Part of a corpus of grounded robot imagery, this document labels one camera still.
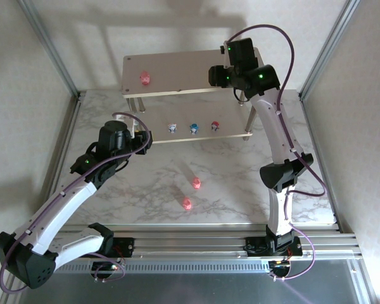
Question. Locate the white penguin toy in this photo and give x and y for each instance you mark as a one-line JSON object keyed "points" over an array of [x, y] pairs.
{"points": [[172, 127]]}

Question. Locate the blue penguin toy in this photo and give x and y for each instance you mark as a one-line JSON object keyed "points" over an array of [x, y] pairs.
{"points": [[194, 128]]}

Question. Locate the red penguin toy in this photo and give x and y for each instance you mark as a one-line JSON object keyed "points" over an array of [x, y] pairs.
{"points": [[214, 125]]}

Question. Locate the pink pig toy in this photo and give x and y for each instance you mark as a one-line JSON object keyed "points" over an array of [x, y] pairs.
{"points": [[187, 203], [196, 183], [144, 77]]}

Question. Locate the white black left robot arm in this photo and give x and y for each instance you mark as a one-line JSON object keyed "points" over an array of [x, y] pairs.
{"points": [[66, 204]]}

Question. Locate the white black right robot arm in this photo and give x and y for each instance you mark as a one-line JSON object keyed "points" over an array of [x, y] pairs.
{"points": [[272, 126]]}

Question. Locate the two-tier wooden shelf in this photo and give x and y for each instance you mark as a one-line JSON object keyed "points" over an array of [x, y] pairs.
{"points": [[177, 73]]}

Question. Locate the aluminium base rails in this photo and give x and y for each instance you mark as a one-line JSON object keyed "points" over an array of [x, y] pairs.
{"points": [[190, 245]]}

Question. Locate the black controller board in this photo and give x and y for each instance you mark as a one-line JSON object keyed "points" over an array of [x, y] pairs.
{"points": [[282, 265], [109, 267]]}

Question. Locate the grey metal plate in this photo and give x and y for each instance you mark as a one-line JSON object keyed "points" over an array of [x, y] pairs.
{"points": [[190, 288]]}

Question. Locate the aluminium side rail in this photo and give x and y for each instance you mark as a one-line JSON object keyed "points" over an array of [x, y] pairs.
{"points": [[316, 126], [60, 158]]}

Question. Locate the aluminium frame post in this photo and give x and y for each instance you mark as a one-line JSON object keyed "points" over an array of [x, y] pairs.
{"points": [[330, 47], [49, 47]]}

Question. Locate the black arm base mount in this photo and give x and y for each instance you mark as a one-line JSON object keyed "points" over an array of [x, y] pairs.
{"points": [[256, 245], [125, 245]]}

